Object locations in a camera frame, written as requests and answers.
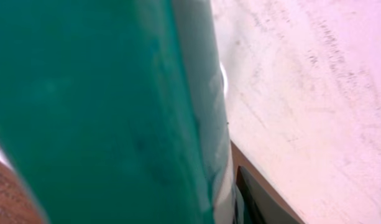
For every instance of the white black barcode scanner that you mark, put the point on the white black barcode scanner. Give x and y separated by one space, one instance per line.
257 206

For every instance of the teal mouthwash bottle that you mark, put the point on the teal mouthwash bottle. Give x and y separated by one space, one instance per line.
112 111

